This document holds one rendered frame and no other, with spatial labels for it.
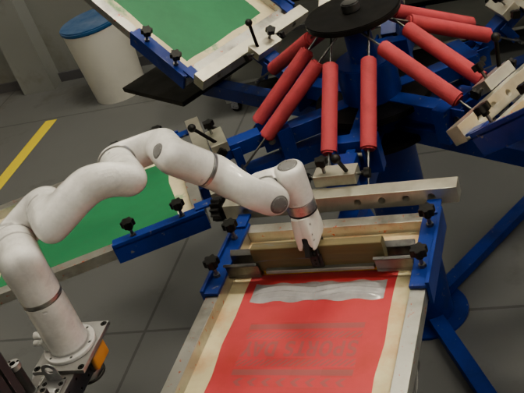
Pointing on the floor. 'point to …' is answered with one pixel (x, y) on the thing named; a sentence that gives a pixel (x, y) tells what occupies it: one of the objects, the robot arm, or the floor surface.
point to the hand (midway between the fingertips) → (318, 256)
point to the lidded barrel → (102, 55)
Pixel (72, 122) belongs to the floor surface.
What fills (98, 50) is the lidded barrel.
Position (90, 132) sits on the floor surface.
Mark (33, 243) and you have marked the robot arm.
